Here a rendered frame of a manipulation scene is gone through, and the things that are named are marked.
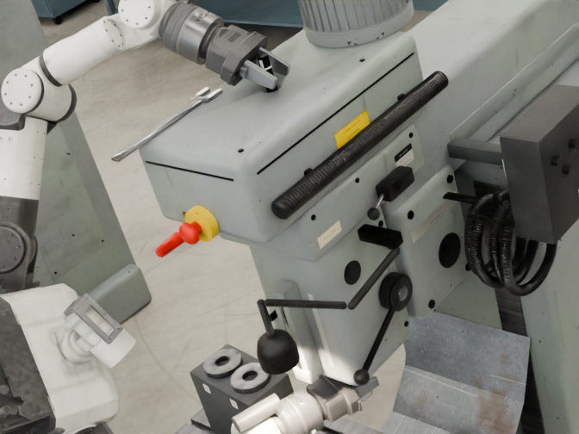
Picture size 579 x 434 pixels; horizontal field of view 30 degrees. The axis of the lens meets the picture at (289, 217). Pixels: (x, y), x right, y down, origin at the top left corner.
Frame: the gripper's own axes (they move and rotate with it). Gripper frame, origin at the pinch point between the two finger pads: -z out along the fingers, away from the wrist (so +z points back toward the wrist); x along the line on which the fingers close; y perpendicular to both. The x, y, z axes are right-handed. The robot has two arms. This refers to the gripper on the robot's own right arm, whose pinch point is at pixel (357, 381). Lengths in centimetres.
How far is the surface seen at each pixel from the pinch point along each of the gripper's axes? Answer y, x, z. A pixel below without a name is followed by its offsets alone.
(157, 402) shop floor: 124, 193, 3
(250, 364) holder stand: 7.8, 32.2, 10.2
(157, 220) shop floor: 123, 330, -57
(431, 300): -14.4, -7.2, -16.2
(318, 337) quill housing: -19.0, -5.9, 7.7
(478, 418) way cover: 28.8, 2.1, -26.6
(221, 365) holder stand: 9.1, 38.9, 14.7
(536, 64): -41, 9, -62
